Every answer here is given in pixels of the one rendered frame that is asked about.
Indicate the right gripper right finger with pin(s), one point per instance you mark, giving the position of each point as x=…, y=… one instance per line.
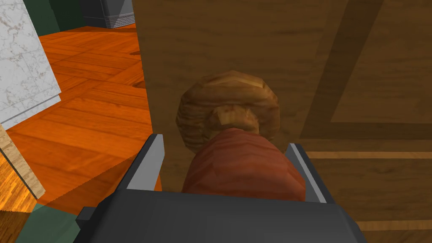
x=308, y=172

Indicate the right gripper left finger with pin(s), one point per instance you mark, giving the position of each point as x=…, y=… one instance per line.
x=148, y=168

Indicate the brown wooden door knob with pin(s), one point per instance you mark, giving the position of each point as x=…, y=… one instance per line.
x=233, y=135

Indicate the brown wooden door leaf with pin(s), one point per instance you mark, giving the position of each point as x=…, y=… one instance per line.
x=303, y=67

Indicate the grey ribbed appliance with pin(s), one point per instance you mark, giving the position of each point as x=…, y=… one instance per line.
x=108, y=12

